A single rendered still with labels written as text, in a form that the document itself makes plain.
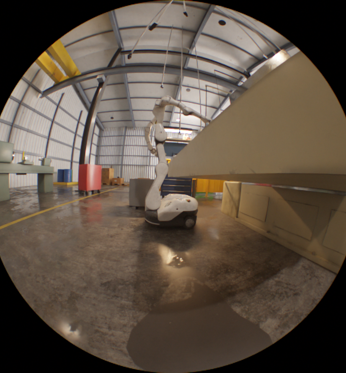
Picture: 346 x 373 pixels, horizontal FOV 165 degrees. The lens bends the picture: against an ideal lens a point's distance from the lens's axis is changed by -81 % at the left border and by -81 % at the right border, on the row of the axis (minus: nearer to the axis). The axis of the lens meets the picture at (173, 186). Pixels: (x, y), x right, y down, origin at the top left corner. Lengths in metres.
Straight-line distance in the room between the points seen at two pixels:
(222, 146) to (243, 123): 0.06
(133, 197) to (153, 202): 0.83
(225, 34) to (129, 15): 4.94
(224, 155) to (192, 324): 0.63
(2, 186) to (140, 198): 3.83
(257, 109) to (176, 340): 0.67
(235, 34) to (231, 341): 9.18
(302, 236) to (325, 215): 0.30
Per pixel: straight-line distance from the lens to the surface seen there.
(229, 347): 0.64
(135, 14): 8.33
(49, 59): 8.43
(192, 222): 1.42
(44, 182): 5.09
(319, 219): 1.31
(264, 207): 1.59
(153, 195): 1.39
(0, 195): 4.17
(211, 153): 0.23
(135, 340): 0.61
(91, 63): 11.23
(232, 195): 2.09
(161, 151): 1.48
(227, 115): 0.20
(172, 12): 8.04
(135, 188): 2.16
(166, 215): 1.30
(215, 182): 4.62
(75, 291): 0.80
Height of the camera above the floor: 0.59
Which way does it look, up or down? 4 degrees down
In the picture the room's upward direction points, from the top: 3 degrees clockwise
